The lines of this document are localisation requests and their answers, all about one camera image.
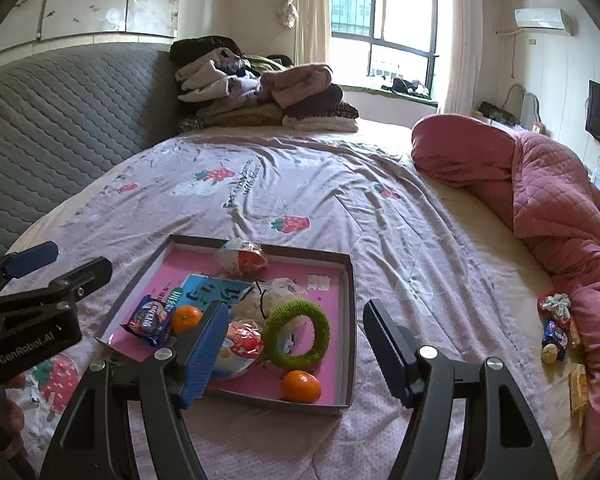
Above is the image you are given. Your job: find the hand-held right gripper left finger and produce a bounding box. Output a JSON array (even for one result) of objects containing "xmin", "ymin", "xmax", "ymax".
[{"xmin": 39, "ymin": 301, "xmax": 231, "ymax": 480}]

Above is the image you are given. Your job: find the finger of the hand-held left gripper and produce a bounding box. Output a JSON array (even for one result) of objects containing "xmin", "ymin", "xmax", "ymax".
[
  {"xmin": 0, "ymin": 240, "xmax": 61, "ymax": 292},
  {"xmin": 0, "ymin": 256, "xmax": 114, "ymax": 312}
]

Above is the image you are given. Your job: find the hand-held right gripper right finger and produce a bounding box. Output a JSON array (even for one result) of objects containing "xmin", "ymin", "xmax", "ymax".
[{"xmin": 362, "ymin": 299, "xmax": 556, "ymax": 480}]

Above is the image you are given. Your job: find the blue white plastic-wrapped ball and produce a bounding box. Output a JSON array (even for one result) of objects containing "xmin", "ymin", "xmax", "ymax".
[{"xmin": 212, "ymin": 321, "xmax": 266, "ymax": 378}]

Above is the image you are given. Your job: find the grey cardboard box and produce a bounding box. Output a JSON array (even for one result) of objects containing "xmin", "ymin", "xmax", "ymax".
[{"xmin": 94, "ymin": 234, "xmax": 357, "ymax": 416}]

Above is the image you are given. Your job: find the orange mandarin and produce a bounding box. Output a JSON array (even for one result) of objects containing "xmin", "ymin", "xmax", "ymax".
[
  {"xmin": 280, "ymin": 370, "xmax": 323, "ymax": 405},
  {"xmin": 171, "ymin": 305, "xmax": 204, "ymax": 336}
]

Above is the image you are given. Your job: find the green fuzzy ring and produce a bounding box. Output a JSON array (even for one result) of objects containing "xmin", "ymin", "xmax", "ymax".
[{"xmin": 262, "ymin": 299, "xmax": 331, "ymax": 367}]

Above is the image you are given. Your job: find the blue cookie packet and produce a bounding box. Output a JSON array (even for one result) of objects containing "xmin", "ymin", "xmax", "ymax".
[{"xmin": 120, "ymin": 292, "xmax": 178, "ymax": 348}]

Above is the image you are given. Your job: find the clear plastic bag bundle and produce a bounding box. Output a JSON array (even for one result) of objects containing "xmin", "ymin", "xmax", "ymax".
[{"xmin": 230, "ymin": 277, "xmax": 311, "ymax": 333}]

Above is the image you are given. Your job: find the red plastic-wrapped ball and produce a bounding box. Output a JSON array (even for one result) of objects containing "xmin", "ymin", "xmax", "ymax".
[{"xmin": 216, "ymin": 238, "xmax": 269, "ymax": 278}]

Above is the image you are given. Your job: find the person's left hand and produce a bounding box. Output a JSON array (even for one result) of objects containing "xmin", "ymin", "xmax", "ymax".
[{"xmin": 0, "ymin": 372, "xmax": 31, "ymax": 461}]

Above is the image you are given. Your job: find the pink and blue book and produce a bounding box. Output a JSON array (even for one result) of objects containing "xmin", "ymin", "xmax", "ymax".
[{"xmin": 107, "ymin": 245, "xmax": 348, "ymax": 403}]

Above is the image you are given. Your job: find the grey quilted headboard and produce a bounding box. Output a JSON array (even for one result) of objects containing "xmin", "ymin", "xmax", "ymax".
[{"xmin": 0, "ymin": 42, "xmax": 181, "ymax": 256}]

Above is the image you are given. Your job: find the printed bedsheet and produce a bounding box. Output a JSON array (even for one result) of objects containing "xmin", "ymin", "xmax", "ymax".
[{"xmin": 5, "ymin": 125, "xmax": 556, "ymax": 480}]

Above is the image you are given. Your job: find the small blue snack packet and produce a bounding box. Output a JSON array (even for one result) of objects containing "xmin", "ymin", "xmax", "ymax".
[{"xmin": 541, "ymin": 320, "xmax": 568, "ymax": 348}]

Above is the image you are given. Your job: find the pink quilt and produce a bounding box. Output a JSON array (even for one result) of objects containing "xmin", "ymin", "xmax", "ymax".
[{"xmin": 411, "ymin": 114, "xmax": 600, "ymax": 456}]

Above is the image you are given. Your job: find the dark bag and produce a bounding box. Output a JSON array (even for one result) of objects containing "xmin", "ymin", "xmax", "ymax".
[{"xmin": 479, "ymin": 101, "xmax": 518, "ymax": 123}]

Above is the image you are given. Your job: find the dark clothes heap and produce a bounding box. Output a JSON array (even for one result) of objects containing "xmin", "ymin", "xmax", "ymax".
[{"xmin": 380, "ymin": 76, "xmax": 431, "ymax": 97}]

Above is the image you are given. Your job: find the pile of folded clothes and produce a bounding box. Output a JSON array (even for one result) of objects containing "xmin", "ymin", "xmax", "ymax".
[{"xmin": 169, "ymin": 35, "xmax": 361, "ymax": 134}]

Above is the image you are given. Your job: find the window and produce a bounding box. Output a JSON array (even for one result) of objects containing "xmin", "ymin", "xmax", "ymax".
[{"xmin": 327, "ymin": 0, "xmax": 441, "ymax": 101}]

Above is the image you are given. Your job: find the cream curtain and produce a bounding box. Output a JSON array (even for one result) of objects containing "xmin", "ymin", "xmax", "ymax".
[
  {"xmin": 282, "ymin": 0, "xmax": 331, "ymax": 68},
  {"xmin": 442, "ymin": 0, "xmax": 483, "ymax": 116}
]

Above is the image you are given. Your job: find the white air conditioner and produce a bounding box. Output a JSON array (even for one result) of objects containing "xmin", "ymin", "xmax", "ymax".
[{"xmin": 514, "ymin": 7, "xmax": 566, "ymax": 31}]

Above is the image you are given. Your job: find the white wall cabinet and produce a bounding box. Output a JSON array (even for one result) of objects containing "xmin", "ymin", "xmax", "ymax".
[{"xmin": 0, "ymin": 0, "xmax": 183, "ymax": 56}]

